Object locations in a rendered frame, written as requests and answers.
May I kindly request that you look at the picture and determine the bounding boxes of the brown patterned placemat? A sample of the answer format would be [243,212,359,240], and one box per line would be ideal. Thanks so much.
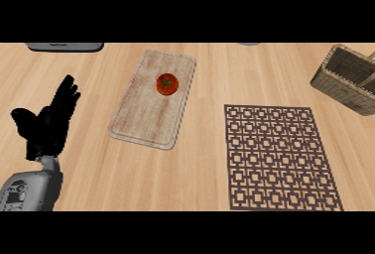
[223,103,346,212]

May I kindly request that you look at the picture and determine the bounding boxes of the dark grey appliance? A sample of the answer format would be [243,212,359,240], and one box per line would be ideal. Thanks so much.
[26,42,105,54]

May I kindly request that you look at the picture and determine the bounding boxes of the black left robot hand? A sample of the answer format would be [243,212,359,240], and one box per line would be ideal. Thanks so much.
[11,74,83,163]

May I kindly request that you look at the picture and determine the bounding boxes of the red tomato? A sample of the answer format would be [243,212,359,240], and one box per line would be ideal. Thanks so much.
[156,72,181,97]

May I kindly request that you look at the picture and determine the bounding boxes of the wicker basket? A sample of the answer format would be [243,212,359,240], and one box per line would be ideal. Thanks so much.
[309,44,375,117]

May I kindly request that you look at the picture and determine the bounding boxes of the pale wooden cutting board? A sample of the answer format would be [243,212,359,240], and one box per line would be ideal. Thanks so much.
[107,49,198,151]

